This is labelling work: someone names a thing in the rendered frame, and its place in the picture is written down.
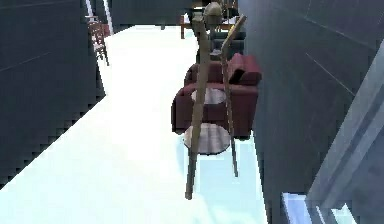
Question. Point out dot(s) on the wooden tripod floor lamp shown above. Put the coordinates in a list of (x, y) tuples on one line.
[(201, 83)]

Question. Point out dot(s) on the round grey side table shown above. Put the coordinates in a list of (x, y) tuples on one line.
[(213, 138)]

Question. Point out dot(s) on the dark red armchair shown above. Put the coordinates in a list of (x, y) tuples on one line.
[(245, 100)]

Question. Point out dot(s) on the brown wooden chair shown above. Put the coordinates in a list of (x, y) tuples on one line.
[(98, 36)]

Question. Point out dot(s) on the grey window frame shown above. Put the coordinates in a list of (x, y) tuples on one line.
[(350, 150)]

